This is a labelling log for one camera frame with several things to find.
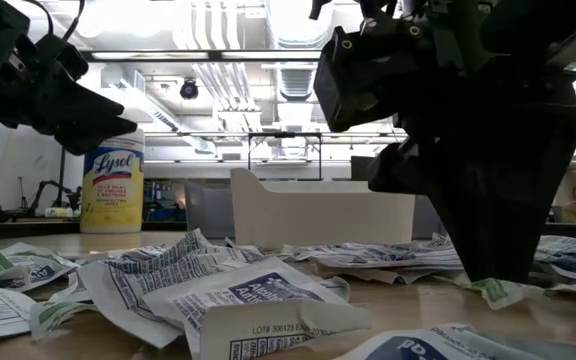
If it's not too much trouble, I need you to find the plain white packet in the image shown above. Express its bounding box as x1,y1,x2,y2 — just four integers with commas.
315,263,452,286

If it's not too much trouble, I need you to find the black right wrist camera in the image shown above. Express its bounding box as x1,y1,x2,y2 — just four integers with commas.
312,25,407,134

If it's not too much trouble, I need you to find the grey translucent plastic bin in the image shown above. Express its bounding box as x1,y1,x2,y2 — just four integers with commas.
411,194,450,239
183,179,237,239

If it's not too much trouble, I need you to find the black ceiling camera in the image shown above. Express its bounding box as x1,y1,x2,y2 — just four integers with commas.
178,77,201,101

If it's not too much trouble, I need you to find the blue striped bandage packet pile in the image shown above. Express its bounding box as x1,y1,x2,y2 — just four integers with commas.
287,239,422,269

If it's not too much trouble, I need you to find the Lysol wipes canister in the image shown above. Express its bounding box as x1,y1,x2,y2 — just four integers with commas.
79,127,146,235

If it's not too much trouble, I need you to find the black monitor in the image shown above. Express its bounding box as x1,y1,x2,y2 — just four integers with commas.
350,155,377,182

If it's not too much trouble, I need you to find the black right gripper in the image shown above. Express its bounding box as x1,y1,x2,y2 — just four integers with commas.
362,0,576,282

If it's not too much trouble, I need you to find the green white packet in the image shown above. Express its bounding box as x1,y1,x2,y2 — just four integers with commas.
435,276,547,311

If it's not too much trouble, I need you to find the white lot number packet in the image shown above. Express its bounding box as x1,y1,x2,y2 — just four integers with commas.
197,298,374,360

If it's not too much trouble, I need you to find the black tripod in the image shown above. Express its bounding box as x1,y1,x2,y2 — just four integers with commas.
56,147,68,207

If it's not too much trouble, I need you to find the silver ventilation duct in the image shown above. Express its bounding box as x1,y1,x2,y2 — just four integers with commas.
265,0,334,161

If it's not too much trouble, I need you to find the green striped strip packet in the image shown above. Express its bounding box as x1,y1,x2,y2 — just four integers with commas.
29,298,97,342

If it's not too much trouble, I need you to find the white plastic bin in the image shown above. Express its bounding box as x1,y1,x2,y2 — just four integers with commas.
229,167,417,250

